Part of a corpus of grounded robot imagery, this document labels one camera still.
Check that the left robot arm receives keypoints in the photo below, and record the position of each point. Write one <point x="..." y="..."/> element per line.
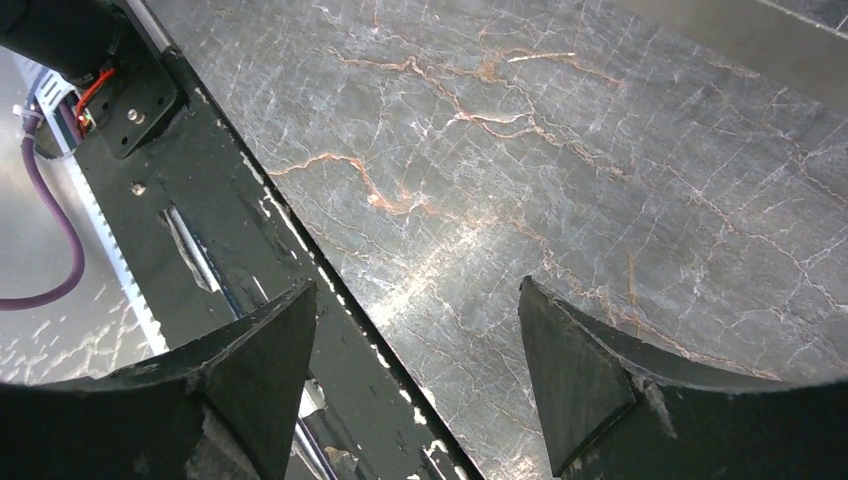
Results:
<point x="73" y="38"/>

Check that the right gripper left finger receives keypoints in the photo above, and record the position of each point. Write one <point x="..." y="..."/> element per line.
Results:
<point x="223" y="406"/>

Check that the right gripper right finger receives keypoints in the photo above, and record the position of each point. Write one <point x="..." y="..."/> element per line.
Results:
<point x="612" y="406"/>

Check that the steel two-tier dish rack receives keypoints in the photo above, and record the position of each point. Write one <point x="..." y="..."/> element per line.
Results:
<point x="800" y="44"/>

